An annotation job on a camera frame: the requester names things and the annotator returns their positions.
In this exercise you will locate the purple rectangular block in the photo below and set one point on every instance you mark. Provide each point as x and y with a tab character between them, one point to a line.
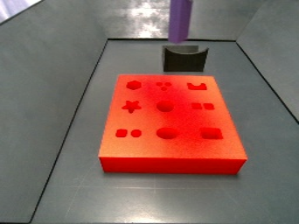
180	13

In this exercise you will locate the black curved fixture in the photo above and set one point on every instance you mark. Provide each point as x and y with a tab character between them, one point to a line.
183	58

